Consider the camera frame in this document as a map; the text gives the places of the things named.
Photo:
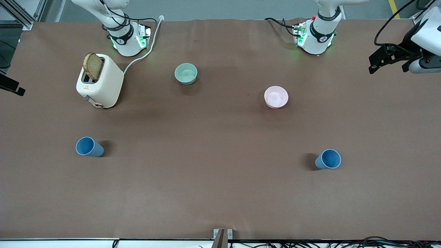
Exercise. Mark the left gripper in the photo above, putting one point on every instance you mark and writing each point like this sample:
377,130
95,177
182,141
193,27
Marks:
405,45

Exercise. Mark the blue plastic cup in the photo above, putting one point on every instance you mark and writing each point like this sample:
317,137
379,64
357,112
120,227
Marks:
329,159
86,147

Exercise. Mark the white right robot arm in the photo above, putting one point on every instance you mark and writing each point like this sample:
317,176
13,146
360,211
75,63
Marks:
125,44

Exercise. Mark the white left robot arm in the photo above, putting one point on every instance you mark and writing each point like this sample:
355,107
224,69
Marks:
318,38

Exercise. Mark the brown bread slice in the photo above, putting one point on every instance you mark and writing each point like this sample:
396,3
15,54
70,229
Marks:
93,67

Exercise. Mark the cream white toaster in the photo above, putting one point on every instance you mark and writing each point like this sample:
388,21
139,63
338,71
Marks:
106,82

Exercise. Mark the pink bowl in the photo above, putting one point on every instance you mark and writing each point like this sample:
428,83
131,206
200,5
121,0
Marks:
276,97

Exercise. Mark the green bowl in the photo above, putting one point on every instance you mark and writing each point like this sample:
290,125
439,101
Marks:
186,74

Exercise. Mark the aluminium frame profile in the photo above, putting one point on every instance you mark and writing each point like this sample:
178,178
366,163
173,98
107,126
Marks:
417,20
20,17

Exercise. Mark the grey metal bracket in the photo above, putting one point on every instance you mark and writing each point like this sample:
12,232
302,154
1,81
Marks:
223,237

